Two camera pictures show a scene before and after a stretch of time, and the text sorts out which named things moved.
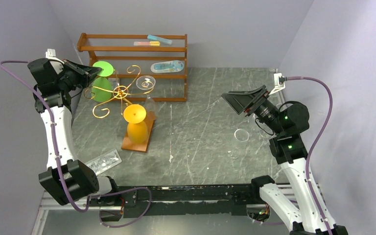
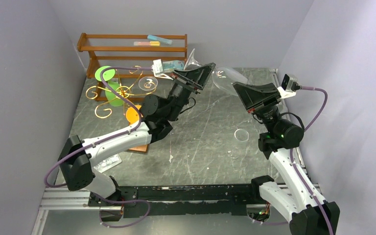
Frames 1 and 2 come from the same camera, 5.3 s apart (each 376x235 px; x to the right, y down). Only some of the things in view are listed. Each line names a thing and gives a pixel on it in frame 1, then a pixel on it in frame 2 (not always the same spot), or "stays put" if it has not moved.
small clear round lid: (242, 134) stays put
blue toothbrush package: (167, 66) stays put
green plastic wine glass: (102, 87) -> (112, 97)
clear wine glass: (146, 82) stays put
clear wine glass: (233, 153) stays put
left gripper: (87, 74) -> (199, 80)
